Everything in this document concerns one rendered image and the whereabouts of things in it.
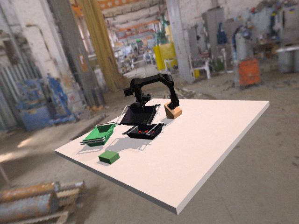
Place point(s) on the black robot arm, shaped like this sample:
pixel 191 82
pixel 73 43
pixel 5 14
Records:
pixel 137 83

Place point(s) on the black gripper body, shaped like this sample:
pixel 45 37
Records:
pixel 139 103

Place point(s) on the green rectangular block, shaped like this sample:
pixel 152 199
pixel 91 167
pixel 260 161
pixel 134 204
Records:
pixel 109 157

